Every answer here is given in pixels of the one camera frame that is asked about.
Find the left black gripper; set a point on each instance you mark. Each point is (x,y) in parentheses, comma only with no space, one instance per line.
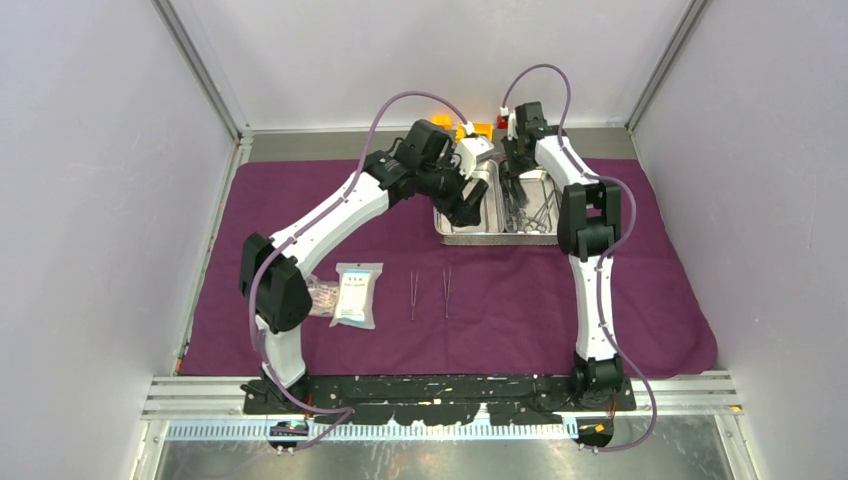
(465,211)

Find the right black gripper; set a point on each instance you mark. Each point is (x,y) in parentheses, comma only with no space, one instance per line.
(514,165)

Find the orange yellow toy block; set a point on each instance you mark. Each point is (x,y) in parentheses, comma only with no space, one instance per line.
(479,129)

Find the steel instrument tray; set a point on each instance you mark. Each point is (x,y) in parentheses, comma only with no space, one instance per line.
(492,229)

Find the steel surgical forceps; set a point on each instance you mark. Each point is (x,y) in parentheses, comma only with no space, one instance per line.
(532,202)

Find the steel tweezers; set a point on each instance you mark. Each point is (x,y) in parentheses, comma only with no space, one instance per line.
(447,277)
(414,277)

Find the purple cloth wrap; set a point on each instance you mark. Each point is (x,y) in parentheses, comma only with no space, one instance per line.
(513,309)

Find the white sterile pouch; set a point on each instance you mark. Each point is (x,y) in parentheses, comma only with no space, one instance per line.
(354,304)

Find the pink clear packet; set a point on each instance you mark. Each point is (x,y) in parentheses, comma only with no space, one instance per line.
(324,295)

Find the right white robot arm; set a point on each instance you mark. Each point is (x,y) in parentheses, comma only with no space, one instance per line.
(589,223)

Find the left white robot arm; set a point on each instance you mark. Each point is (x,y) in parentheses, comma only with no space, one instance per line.
(274,269)

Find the small orange block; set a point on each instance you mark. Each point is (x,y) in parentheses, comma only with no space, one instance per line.
(442,121)

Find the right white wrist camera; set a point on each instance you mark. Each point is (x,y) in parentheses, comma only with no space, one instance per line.
(506,121)

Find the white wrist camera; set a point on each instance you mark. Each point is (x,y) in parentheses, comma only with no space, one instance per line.
(506,121)
(472,149)

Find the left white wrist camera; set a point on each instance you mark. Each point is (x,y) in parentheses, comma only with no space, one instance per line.
(472,149)

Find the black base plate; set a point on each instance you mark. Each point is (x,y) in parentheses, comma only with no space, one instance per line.
(434,400)

